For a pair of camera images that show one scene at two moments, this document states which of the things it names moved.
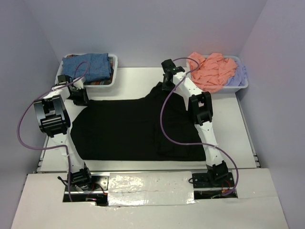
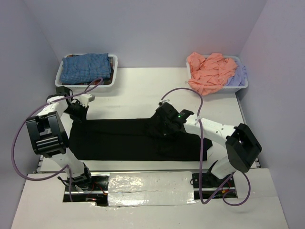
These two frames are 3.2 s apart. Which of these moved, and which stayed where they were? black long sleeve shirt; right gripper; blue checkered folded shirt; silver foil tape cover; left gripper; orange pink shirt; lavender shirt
Moved: black long sleeve shirt; right gripper; left gripper
Stayed: lavender shirt; orange pink shirt; blue checkered folded shirt; silver foil tape cover
